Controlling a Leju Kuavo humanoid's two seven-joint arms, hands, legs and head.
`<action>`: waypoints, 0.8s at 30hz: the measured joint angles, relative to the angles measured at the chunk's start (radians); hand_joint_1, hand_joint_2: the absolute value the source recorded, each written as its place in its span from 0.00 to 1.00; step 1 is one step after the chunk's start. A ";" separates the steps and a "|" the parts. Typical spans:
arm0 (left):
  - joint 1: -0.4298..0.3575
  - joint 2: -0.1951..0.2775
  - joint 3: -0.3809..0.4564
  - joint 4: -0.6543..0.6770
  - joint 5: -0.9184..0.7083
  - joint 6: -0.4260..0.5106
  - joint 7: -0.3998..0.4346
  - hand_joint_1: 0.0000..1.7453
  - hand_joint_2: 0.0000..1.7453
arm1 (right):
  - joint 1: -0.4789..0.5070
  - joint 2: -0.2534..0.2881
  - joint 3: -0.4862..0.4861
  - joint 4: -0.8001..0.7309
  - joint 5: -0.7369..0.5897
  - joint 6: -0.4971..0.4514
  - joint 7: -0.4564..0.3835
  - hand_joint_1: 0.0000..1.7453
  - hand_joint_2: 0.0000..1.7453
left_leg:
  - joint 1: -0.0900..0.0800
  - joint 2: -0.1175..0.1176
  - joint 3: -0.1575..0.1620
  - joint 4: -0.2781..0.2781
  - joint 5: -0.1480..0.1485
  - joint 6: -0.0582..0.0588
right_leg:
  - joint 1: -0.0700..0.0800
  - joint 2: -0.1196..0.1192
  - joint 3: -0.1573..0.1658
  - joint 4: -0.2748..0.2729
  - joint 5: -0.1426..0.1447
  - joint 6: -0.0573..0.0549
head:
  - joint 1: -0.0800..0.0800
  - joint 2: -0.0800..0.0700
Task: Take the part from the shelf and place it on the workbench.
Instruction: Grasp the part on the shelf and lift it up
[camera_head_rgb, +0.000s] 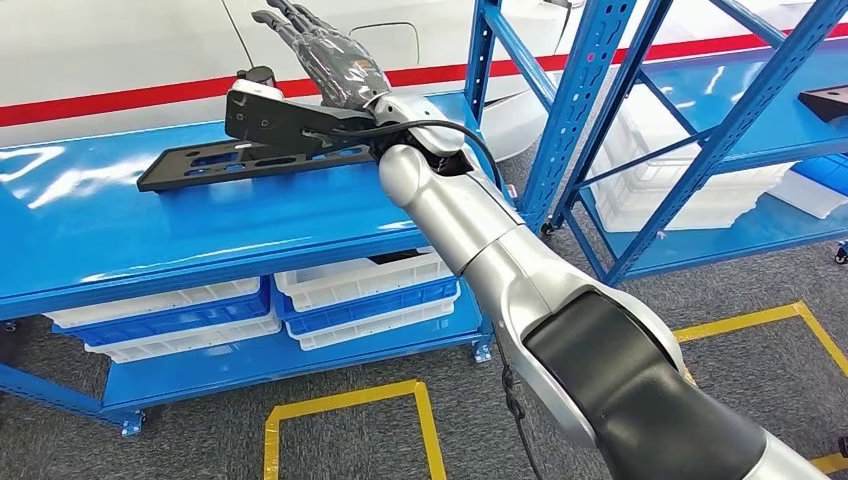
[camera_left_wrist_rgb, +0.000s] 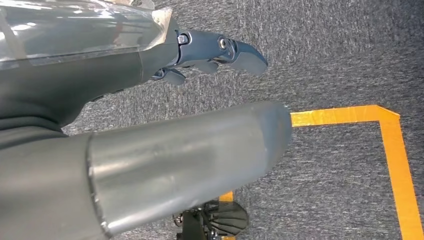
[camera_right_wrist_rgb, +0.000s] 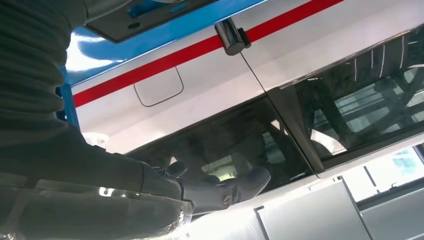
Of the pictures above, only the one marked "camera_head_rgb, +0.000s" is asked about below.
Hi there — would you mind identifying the long black plastic panel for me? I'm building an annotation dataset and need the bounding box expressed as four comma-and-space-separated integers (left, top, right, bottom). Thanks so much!
137, 135, 382, 195
798, 84, 848, 124

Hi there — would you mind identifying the black plastic part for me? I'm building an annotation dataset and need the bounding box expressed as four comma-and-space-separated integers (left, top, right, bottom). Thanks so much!
367, 248, 425, 266

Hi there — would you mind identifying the blue metal shelf rack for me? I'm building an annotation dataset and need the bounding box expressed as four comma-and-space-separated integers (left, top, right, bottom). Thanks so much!
539, 0, 848, 287
0, 0, 641, 439

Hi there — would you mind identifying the yellow floor tape square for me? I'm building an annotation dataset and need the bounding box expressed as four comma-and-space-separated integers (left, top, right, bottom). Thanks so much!
672, 301, 848, 475
262, 379, 448, 480

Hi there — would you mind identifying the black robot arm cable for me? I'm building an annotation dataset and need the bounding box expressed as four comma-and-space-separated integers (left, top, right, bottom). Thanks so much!
301, 119, 546, 480

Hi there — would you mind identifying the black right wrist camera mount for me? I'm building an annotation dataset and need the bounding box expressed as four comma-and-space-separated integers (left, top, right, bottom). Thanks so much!
223, 79, 379, 157

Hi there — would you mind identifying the black stanchion post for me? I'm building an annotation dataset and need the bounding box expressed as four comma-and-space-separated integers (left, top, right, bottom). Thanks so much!
236, 64, 280, 87

